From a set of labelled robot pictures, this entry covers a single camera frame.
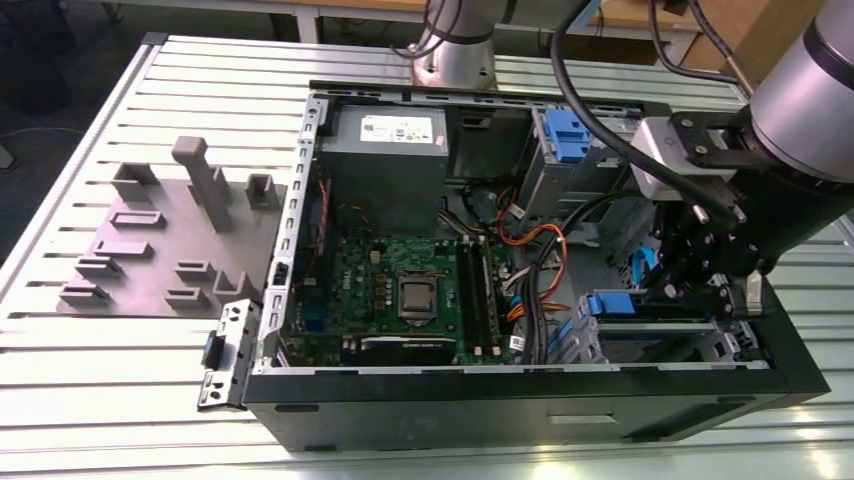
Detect silver drive cage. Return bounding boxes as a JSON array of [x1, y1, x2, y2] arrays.
[[517, 104, 668, 221]]

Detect blue plastic drive latch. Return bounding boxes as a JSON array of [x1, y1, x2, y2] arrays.
[[543, 108, 593, 164]]

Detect brown wooden cabinet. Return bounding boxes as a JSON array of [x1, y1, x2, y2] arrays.
[[679, 0, 828, 101]]

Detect black RAM slot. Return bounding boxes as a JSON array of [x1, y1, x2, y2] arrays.
[[480, 237, 504, 354], [457, 237, 483, 354]]

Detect silver CPU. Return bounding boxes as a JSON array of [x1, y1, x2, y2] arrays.
[[397, 281, 440, 317]]

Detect grey power supply unit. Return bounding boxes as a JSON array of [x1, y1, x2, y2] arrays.
[[311, 103, 452, 239]]

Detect black PC case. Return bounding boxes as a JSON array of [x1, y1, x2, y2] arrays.
[[240, 78, 832, 454]]

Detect green motherboard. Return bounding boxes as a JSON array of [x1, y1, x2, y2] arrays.
[[278, 233, 528, 369]]

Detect black graphics card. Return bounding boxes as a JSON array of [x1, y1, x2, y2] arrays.
[[337, 333, 459, 369]]

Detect black case fan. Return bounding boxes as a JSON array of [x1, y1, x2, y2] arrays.
[[292, 164, 335, 296]]

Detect grey parts rack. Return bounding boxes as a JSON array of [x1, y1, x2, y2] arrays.
[[56, 135, 292, 319]]

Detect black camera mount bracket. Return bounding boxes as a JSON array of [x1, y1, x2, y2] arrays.
[[665, 110, 759, 174]]

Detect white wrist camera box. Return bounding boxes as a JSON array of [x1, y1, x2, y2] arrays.
[[628, 117, 739, 202]]

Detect blue SATA wire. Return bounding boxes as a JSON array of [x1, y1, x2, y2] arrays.
[[629, 243, 663, 292]]

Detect orange yellow power wires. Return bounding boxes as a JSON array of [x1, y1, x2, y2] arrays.
[[496, 187, 576, 324]]

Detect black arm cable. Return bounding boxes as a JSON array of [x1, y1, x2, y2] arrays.
[[649, 0, 759, 99]]

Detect black cable bundle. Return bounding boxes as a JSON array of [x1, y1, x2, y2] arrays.
[[519, 187, 661, 365]]

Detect thick black camera cable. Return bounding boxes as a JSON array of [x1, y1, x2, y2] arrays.
[[549, 0, 735, 236]]

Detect wooden desk white frame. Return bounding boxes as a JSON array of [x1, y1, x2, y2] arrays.
[[265, 0, 708, 69]]

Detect red black twisted wire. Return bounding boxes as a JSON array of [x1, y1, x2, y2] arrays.
[[313, 177, 333, 254]]

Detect silver hinged case bracket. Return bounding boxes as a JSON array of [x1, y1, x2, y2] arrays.
[[196, 298, 262, 412]]

